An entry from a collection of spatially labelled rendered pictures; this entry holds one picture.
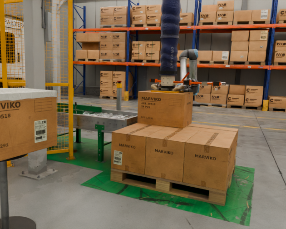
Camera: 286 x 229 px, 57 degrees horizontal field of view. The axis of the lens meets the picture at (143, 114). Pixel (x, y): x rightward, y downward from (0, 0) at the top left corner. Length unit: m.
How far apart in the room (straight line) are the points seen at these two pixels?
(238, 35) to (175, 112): 7.64
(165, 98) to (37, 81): 1.44
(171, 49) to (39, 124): 1.93
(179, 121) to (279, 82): 8.96
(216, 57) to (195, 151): 8.17
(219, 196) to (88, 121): 1.88
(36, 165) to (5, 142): 1.41
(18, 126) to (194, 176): 1.59
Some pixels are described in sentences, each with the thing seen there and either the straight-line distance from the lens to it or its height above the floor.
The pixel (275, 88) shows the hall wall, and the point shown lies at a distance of 11.82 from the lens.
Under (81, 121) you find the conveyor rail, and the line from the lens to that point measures 3.61.
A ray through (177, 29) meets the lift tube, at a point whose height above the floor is 1.70.
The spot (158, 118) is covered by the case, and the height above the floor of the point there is 0.63.
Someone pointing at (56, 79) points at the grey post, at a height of 0.97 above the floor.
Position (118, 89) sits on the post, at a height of 0.91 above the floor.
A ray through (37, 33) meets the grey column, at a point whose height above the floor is 1.53.
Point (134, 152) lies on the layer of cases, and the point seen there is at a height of 0.36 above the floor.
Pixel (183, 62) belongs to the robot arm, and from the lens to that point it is 3.75.
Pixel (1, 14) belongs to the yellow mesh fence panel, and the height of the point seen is 1.75.
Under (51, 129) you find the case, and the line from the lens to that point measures 2.00.
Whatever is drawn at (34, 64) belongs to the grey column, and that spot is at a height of 1.22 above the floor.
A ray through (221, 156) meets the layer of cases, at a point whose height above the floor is 0.46.
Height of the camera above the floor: 1.16
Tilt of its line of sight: 9 degrees down
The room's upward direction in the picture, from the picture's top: 2 degrees clockwise
